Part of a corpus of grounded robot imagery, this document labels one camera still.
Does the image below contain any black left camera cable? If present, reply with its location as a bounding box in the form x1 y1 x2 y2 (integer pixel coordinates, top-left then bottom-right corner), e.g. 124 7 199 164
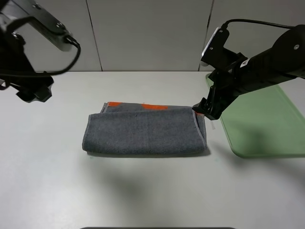
0 35 81 77

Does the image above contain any grey towel with orange pattern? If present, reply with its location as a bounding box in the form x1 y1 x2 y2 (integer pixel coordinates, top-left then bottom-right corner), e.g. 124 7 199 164
82 102 210 157

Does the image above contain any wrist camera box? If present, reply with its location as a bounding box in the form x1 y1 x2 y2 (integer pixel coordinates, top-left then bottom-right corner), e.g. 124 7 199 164
1 0 72 52
200 27 229 69

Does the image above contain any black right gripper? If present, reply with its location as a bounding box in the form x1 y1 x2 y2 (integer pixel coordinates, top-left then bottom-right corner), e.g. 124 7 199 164
192 54 274 120

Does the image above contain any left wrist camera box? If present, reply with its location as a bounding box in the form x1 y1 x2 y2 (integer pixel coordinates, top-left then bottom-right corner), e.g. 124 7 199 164
1 0 72 52

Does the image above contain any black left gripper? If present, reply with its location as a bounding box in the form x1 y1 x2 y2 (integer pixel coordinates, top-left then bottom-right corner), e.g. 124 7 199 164
0 21 54 103

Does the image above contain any light green plastic tray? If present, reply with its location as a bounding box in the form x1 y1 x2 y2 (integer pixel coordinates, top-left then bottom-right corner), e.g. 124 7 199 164
208 85 305 158

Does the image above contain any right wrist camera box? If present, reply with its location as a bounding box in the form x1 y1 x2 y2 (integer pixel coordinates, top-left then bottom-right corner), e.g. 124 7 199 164
200 27 229 69

